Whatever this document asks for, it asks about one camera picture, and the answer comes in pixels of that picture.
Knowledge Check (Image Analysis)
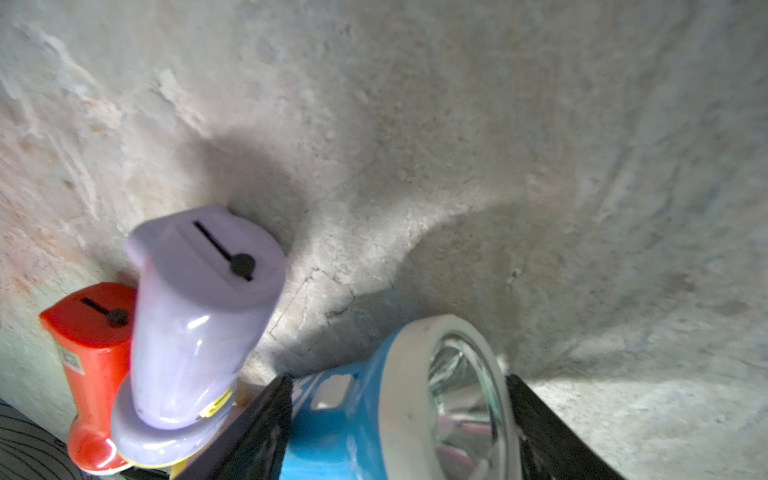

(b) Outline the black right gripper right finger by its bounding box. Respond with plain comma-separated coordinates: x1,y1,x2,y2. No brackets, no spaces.
506,374,624,480

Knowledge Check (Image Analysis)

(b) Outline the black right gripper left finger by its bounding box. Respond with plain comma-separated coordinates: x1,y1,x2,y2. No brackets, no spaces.
178,375,293,480

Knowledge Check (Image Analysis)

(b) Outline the blue flashlight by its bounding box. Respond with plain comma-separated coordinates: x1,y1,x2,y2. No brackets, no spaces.
280,315,522,479

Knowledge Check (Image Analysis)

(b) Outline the purple flashlight centre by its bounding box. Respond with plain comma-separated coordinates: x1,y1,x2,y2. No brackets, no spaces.
111,205,287,468

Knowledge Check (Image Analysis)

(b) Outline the red flashlight white head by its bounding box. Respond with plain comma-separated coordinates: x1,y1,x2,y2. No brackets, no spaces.
39,282,137,476

